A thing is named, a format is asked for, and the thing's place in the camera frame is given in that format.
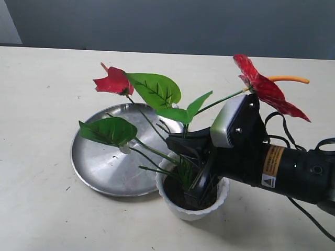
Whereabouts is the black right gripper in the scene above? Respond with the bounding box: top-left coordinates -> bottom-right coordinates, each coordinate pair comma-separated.
165,115 -> 267,204

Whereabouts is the white scalloped plastic pot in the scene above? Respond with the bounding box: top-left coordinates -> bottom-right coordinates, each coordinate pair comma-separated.
155,152 -> 230,221

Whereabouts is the dark potting soil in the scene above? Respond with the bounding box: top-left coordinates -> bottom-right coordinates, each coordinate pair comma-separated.
163,176 -> 218,211

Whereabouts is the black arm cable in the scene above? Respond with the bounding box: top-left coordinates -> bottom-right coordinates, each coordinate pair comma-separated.
263,111 -> 335,241

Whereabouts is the round stainless steel plate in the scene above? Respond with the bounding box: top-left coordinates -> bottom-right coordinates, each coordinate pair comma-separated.
71,103 -> 183,197

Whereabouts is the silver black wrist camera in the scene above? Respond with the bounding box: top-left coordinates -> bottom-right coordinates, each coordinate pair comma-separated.
210,94 -> 260,148

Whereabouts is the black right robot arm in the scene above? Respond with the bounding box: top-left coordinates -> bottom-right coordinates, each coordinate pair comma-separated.
167,114 -> 334,214

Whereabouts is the artificial red anthurium plant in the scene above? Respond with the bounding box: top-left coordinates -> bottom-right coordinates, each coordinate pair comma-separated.
78,54 -> 311,199

